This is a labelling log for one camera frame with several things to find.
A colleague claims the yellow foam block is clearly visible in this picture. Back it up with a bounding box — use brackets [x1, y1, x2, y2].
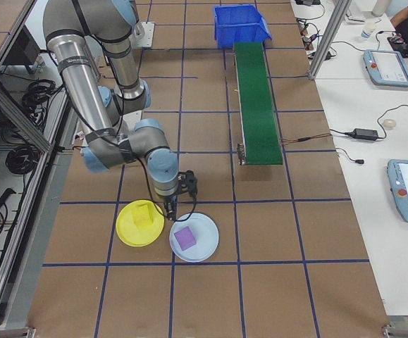
[132, 203, 154, 226]

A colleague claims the purple foam block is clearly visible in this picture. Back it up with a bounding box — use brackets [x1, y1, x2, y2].
[173, 226, 197, 251]

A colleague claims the yellow round plate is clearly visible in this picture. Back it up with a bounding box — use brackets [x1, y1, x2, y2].
[115, 199, 166, 248]

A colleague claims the light blue round plate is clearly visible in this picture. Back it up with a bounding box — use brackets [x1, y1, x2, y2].
[168, 212, 221, 263]

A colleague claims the green conveyor belt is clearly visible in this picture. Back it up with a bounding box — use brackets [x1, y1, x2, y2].
[232, 41, 284, 167]

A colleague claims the blue plastic storage bin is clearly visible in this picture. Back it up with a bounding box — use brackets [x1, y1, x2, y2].
[213, 4, 273, 49]

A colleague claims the white side table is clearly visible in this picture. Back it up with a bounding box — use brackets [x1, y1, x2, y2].
[290, 0, 408, 318]

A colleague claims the black power adapter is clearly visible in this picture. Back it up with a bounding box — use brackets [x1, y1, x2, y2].
[351, 128, 380, 139]

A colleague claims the white paper cup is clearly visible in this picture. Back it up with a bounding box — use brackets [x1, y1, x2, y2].
[360, 21, 377, 40]

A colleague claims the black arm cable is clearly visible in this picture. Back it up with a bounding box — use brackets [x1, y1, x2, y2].
[132, 154, 197, 223]

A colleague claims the thin red conveyor wire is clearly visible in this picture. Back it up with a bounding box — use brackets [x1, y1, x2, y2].
[280, 133, 333, 145]

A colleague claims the white square base plate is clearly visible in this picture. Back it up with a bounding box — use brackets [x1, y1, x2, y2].
[132, 20, 155, 49]

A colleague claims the coiled black cable bundle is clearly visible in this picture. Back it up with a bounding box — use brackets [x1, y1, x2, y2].
[22, 80, 63, 113]
[6, 146, 39, 177]

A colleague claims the black adapter cable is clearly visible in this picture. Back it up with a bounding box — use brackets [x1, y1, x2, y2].
[330, 104, 408, 141]

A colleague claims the black plug with cable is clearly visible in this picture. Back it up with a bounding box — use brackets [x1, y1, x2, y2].
[335, 149, 365, 165]

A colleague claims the metal bar frame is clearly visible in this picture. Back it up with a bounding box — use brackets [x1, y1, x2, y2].
[0, 0, 73, 338]

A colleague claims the aluminium profile post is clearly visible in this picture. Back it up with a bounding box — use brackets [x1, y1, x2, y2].
[307, 0, 349, 81]

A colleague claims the black box in frame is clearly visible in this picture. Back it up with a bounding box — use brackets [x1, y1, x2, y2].
[2, 26, 41, 68]

